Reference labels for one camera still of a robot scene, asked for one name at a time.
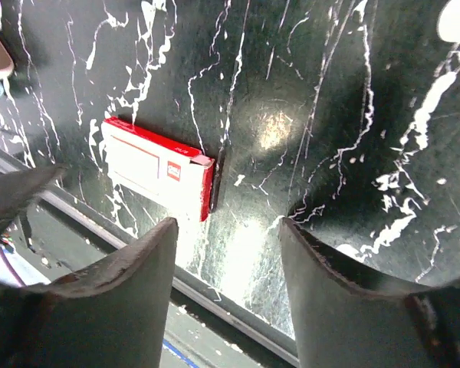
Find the red white staple box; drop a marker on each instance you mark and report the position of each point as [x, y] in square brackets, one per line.
[172, 174]

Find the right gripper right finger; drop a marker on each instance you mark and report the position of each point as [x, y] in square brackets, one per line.
[347, 314]

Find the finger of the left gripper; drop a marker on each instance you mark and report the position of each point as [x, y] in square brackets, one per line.
[19, 189]

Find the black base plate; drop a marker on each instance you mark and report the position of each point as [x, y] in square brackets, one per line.
[42, 245]

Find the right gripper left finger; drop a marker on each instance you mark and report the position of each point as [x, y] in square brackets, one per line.
[111, 313]

